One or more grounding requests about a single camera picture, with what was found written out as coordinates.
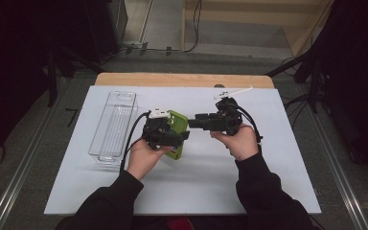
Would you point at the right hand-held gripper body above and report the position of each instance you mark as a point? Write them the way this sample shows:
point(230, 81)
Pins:
point(228, 119)

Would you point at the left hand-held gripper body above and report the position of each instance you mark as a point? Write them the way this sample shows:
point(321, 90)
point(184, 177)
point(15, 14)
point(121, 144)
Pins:
point(156, 131)

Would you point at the person's right hand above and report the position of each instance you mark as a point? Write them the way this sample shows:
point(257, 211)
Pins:
point(242, 145)

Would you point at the person's left hand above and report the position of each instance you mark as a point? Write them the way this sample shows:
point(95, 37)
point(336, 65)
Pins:
point(143, 158)

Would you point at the clear plastic container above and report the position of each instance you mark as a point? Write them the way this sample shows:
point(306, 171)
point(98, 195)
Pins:
point(115, 127)

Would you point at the wooden table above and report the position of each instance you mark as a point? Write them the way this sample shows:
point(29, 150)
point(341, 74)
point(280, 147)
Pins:
point(172, 80)

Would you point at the red cloth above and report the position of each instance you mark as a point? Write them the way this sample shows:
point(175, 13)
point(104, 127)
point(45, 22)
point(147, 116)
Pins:
point(180, 223)

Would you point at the person's dark clothing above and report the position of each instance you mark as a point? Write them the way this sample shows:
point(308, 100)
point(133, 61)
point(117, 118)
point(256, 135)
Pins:
point(211, 223)

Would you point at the black metal stand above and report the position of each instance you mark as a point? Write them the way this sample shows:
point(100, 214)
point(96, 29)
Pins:
point(314, 83)
point(52, 80)

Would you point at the light wooden platform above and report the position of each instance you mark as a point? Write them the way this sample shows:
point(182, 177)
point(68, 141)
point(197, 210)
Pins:
point(236, 19)

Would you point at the black curtain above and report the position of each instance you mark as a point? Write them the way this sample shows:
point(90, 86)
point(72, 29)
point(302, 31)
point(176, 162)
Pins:
point(16, 64)
point(357, 80)

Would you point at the metal floor rail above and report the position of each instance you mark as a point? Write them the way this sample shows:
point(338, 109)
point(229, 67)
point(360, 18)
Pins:
point(341, 179)
point(19, 179)

